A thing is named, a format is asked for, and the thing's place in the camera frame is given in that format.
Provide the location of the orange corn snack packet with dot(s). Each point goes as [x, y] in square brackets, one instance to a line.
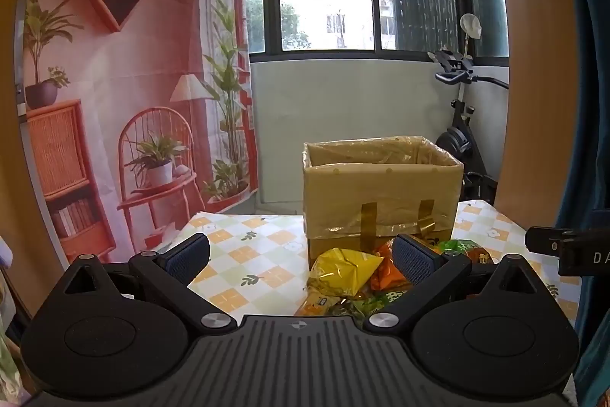
[383, 268]

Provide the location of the cardboard box with plastic liner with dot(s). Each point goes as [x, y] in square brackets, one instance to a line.
[381, 183]

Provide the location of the black exercise bike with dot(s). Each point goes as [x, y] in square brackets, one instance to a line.
[457, 140]

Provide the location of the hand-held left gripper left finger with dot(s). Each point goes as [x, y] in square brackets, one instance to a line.
[188, 257]

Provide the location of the yellow orange snack packet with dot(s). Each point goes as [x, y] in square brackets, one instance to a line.
[314, 304]

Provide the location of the teal curtain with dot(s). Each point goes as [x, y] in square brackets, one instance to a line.
[591, 54]

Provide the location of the printed room backdrop cloth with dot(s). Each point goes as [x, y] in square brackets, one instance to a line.
[119, 78]

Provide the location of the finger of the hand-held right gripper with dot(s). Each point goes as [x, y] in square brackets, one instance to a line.
[543, 240]

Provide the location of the green snack packet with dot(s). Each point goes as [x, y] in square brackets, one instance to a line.
[381, 299]
[457, 247]

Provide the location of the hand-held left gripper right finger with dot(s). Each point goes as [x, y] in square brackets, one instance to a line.
[414, 261]

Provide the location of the checkered floral tablecloth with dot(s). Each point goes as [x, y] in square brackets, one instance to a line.
[248, 245]

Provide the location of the yellow wooden panel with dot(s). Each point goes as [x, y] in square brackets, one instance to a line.
[19, 173]

